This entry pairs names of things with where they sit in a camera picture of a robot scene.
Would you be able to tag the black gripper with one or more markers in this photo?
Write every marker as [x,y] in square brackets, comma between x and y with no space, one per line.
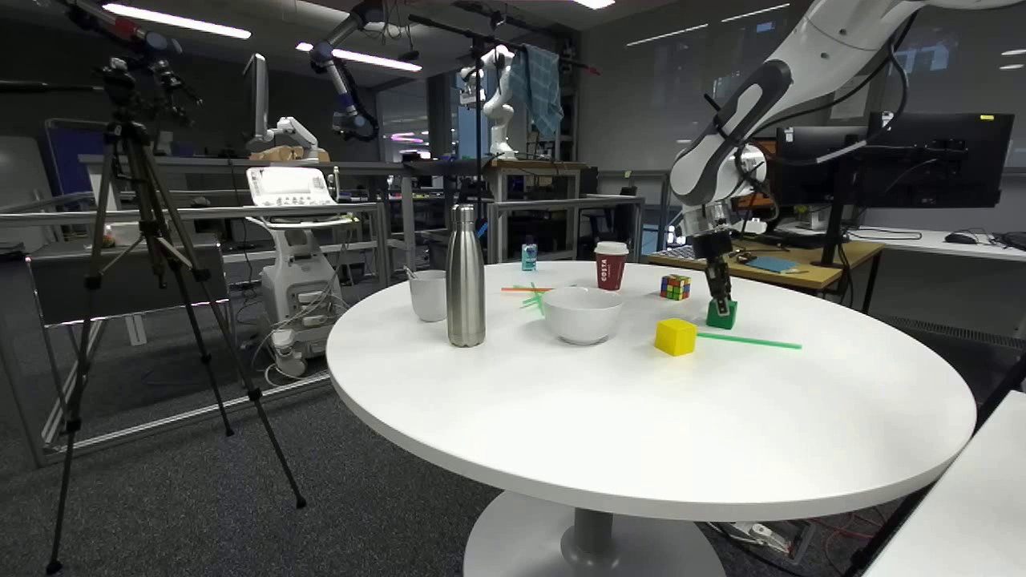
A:
[712,252]

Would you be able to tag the green block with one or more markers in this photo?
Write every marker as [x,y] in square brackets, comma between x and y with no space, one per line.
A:
[722,314]

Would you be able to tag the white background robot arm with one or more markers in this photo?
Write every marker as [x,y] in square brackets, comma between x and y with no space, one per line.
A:
[499,101]

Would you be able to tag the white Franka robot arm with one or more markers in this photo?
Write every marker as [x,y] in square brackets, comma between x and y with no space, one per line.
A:
[821,42]

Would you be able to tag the yellow block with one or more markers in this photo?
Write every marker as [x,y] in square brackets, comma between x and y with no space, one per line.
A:
[675,339]

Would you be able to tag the Rubik's cube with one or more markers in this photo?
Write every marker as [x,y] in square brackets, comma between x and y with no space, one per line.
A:
[675,286]

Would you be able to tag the teal flat pad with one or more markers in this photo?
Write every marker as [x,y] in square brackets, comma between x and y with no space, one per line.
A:
[769,263]

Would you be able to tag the long green straw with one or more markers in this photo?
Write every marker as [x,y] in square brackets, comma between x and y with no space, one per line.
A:
[747,342]

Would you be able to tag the red cup white lid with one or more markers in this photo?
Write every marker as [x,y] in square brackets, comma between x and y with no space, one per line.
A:
[609,271]

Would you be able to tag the white bowl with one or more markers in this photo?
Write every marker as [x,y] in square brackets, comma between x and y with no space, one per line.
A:
[582,314]

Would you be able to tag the small blue bottle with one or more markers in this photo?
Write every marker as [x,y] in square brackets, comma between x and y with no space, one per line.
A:
[529,259]

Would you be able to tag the orange stick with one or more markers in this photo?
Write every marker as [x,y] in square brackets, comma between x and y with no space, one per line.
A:
[524,291]

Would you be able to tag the wooden top metal table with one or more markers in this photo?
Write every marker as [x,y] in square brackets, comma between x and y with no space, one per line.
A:
[532,167]

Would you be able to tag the white desk with mouse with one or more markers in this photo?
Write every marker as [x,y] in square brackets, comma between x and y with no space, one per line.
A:
[939,249]

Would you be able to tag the wide black monitor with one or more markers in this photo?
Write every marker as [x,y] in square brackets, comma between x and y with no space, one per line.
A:
[908,161]

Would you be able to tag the black computer mouse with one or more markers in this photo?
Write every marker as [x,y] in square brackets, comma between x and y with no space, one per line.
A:
[959,239]

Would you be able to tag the stainless steel bottle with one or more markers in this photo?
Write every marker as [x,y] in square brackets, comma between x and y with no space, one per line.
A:
[466,277]

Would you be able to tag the teal hanging cloth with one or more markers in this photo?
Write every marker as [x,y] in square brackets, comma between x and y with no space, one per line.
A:
[544,92]

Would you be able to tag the white mug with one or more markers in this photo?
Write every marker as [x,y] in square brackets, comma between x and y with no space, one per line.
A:
[428,297]

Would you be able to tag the white side table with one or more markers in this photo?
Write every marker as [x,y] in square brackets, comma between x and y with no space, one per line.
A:
[964,500]

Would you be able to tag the white medical cart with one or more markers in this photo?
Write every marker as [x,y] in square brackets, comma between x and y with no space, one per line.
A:
[298,266]

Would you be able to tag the ceiling light strip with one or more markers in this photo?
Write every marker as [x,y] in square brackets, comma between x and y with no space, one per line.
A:
[178,20]
[363,58]

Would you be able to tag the grey metal table frame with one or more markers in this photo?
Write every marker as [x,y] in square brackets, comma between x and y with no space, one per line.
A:
[565,203]

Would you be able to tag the white table pedestal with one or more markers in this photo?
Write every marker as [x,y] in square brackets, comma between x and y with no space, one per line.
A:
[595,538]

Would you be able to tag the black camera tripod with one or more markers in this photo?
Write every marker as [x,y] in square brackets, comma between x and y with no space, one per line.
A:
[140,213]

